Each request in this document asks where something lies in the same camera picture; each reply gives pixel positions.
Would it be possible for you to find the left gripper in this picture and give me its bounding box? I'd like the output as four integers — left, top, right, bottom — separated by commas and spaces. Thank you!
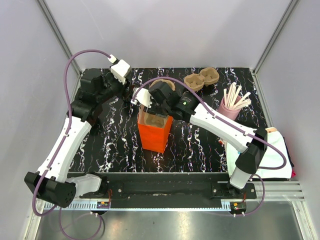
96, 65, 135, 104

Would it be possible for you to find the orange paper bag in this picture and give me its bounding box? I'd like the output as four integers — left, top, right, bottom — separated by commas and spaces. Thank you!
137, 105, 173, 153

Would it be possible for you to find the brown pulp cup carrier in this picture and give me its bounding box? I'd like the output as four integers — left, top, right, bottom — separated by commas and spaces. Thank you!
143, 79, 176, 128

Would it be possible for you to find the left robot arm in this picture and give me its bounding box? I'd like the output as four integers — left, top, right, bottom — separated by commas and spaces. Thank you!
24, 68, 131, 208

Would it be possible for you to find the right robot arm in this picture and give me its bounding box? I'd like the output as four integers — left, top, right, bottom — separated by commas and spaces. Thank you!
148, 81, 268, 199

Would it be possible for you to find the stack of pulp carriers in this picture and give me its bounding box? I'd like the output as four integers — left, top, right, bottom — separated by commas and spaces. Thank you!
183, 67, 220, 92

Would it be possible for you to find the pink straw holder cup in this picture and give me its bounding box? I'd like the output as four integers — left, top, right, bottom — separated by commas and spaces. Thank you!
217, 97, 241, 121

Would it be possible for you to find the white folded cloth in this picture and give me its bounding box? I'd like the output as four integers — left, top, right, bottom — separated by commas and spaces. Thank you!
223, 127, 293, 179

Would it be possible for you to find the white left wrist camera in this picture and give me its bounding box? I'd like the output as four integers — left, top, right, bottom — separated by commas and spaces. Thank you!
108, 54, 132, 85

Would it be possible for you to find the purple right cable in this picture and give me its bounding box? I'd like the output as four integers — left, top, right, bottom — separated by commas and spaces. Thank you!
132, 77, 287, 217

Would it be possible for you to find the purple cable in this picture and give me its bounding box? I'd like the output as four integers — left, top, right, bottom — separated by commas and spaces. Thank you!
31, 49, 116, 240
132, 77, 287, 217

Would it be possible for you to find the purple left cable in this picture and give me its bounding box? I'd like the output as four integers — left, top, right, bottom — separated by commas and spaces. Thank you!
31, 49, 116, 240

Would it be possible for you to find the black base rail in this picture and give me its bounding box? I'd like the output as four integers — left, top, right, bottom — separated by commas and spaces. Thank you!
82, 172, 257, 211

